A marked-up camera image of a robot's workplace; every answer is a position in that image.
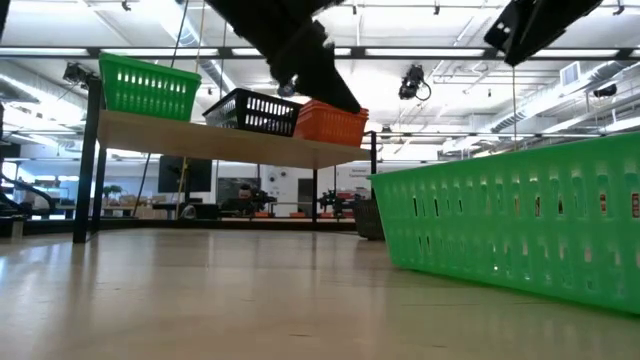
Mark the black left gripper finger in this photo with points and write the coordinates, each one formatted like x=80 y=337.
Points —
x=322 y=95
x=335 y=82

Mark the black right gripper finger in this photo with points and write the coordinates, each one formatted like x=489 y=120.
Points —
x=535 y=37
x=502 y=27

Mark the black plastic slotted basket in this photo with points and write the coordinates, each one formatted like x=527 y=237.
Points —
x=255 y=115
x=370 y=220

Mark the green plastic slotted basket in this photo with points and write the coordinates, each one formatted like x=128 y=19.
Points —
x=525 y=220
x=150 y=92

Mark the black metal shelf leg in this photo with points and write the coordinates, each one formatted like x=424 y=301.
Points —
x=85 y=190
x=315 y=200
x=100 y=190
x=373 y=150

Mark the light wooden shelf board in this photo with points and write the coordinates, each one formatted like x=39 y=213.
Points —
x=200 y=142

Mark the round ceiling fixture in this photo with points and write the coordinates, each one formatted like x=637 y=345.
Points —
x=286 y=92

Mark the white ceiling air vent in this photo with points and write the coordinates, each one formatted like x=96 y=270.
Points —
x=570 y=74

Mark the black ceiling dome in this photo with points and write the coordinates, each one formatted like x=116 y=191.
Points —
x=605 y=91

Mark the thin yellowish vertical pole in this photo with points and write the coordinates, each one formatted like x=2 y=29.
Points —
x=513 y=125

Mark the small black background robot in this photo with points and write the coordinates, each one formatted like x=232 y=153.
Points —
x=262 y=199
x=332 y=202

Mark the small orange tray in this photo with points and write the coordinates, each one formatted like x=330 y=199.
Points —
x=262 y=215
x=297 y=215

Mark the person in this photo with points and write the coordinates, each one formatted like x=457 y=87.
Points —
x=245 y=192

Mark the black monitor screen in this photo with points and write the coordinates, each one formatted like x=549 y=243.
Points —
x=197 y=175

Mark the small green potted plant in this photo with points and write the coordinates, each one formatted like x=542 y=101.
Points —
x=112 y=190

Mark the grey block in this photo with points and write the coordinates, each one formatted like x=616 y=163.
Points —
x=12 y=227

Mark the black overhead camera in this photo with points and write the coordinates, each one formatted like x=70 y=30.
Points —
x=411 y=82

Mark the ribbed silver ceiling duct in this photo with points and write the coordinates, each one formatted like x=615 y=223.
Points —
x=502 y=125

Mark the thin black horizontal rail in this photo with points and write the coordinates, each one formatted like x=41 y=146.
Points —
x=450 y=134

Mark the dark wall board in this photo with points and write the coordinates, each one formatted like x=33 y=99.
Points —
x=227 y=187

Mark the black overhead frame beam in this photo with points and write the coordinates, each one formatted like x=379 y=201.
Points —
x=93 y=51

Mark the black table border rail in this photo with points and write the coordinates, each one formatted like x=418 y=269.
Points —
x=150 y=225

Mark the black frame-mounted camera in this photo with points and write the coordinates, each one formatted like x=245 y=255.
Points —
x=75 y=73

